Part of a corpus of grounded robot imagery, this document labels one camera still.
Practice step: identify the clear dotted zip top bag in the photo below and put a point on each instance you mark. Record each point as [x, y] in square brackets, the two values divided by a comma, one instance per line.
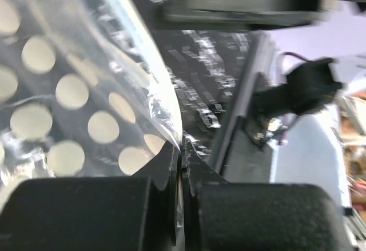
[84, 91]

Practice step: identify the black cable clamp mount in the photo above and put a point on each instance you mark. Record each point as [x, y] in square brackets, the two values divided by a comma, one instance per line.
[309, 87]

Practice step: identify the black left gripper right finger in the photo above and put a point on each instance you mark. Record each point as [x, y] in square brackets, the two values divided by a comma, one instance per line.
[219, 215]

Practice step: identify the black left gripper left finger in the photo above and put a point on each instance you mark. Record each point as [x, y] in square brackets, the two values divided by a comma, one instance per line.
[96, 213]

